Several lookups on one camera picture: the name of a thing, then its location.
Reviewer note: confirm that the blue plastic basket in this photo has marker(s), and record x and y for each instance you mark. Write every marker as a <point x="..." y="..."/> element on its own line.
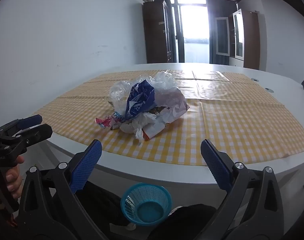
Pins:
<point x="147" y="212"/>

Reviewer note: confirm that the yellow checkered tablecloth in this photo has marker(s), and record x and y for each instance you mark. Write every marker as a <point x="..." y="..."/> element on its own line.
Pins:
<point x="229" y="125"/>

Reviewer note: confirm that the blue white snack wrapper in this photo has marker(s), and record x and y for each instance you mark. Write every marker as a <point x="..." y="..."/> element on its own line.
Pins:
<point x="139" y="100"/>

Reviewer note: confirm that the glass balcony door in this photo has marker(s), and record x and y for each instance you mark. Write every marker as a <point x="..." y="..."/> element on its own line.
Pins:
<point x="194" y="30"/>

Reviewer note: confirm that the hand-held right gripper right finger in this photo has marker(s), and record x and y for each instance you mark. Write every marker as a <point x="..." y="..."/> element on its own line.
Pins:
<point x="215" y="165"/>

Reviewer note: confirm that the white tissue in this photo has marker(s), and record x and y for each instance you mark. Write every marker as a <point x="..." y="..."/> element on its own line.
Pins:
<point x="139" y="126"/>

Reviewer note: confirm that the person's left hand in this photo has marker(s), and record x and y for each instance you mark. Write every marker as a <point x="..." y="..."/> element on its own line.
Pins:
<point x="13" y="180"/>

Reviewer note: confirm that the red white snack wrapper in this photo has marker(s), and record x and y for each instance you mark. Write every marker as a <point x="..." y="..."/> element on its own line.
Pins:
<point x="154" y="130"/>

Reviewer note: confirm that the dark blue curtain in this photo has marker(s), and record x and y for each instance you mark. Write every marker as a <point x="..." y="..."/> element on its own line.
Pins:
<point x="212" y="42"/>

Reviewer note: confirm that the white framed glass panel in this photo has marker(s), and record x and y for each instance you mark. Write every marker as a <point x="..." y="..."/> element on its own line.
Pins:
<point x="222" y="36"/>

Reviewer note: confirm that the brown cabinet with glass door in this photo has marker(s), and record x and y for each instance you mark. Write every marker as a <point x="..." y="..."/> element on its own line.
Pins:
<point x="249" y="42"/>

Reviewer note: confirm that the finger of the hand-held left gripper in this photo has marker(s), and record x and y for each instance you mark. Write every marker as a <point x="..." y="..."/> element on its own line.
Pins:
<point x="29" y="121"/>
<point x="39" y="132"/>

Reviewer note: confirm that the person's left leg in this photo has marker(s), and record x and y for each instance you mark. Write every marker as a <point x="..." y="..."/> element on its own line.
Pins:
<point x="99" y="205"/>

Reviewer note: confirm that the pink blue candy wrapper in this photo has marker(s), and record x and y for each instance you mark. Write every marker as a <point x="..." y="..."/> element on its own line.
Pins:
<point x="108" y="122"/>

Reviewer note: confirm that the person's left white shoe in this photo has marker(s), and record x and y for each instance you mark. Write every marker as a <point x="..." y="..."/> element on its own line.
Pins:
<point x="130" y="227"/>

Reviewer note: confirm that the brown wooden wardrobe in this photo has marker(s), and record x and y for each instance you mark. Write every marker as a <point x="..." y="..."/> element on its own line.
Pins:
<point x="154" y="35"/>

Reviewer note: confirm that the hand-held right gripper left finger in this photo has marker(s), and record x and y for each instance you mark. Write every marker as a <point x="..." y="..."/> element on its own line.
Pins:
<point x="88" y="167"/>

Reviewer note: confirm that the clear plastic bag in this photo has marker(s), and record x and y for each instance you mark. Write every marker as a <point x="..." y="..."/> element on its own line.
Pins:
<point x="119" y="92"/>

